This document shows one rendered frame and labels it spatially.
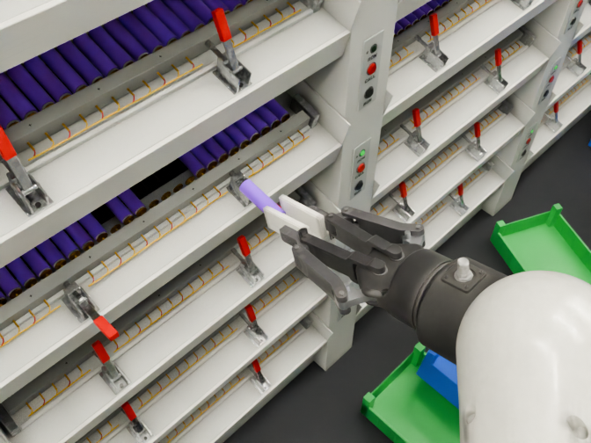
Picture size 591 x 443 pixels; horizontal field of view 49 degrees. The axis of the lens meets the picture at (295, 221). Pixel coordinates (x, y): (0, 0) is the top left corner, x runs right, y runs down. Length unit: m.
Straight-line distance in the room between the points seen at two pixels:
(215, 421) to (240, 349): 0.22
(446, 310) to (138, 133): 0.38
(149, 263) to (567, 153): 1.62
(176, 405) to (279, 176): 0.47
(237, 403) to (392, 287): 0.84
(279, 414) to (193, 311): 0.58
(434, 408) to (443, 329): 1.03
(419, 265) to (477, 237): 1.31
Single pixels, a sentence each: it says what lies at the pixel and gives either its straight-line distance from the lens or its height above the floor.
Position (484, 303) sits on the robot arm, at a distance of 0.43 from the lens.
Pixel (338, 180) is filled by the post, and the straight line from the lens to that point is 1.07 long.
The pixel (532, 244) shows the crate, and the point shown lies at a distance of 1.94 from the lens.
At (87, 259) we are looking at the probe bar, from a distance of 0.85.
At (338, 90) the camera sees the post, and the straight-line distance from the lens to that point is 0.95.
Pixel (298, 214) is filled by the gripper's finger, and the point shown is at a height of 0.88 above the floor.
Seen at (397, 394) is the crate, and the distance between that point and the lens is 1.61.
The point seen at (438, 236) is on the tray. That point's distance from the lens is 1.69.
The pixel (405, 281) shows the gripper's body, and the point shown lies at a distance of 0.61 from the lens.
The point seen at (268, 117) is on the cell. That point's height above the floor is 0.80.
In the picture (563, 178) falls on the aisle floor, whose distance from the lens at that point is 2.15.
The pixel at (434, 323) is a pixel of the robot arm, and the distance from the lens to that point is 0.58.
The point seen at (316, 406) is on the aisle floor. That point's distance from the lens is 1.58.
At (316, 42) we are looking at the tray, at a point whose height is 0.96.
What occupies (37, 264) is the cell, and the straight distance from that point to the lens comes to 0.86.
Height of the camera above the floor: 1.44
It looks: 50 degrees down
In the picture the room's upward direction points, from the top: straight up
